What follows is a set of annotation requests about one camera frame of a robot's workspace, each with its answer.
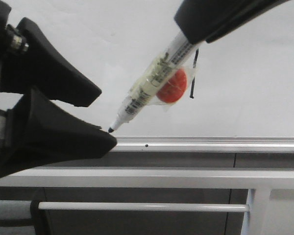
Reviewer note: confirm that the red round magnet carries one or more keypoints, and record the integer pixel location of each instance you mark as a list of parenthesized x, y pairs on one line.
[(174, 89)]

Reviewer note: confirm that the white stand upright post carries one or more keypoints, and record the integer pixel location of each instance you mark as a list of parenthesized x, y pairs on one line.
[(253, 221)]

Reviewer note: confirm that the white whiteboard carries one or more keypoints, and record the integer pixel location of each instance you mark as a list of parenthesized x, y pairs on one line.
[(244, 81)]

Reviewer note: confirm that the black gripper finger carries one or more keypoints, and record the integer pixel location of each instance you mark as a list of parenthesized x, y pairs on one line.
[(37, 132)]

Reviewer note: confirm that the white stand crossbar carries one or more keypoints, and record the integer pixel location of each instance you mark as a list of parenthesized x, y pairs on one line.
[(235, 178)]

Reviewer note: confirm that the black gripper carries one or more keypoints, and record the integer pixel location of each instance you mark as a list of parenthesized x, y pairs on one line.
[(33, 61)]

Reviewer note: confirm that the white horizontal rod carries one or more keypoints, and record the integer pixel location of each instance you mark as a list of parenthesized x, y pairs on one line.
[(164, 207)]

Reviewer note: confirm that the white whiteboard marker pen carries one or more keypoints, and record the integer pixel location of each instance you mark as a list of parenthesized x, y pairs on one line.
[(161, 69)]

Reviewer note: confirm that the grey foam padded bar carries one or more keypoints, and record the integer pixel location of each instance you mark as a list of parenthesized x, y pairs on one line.
[(15, 213)]

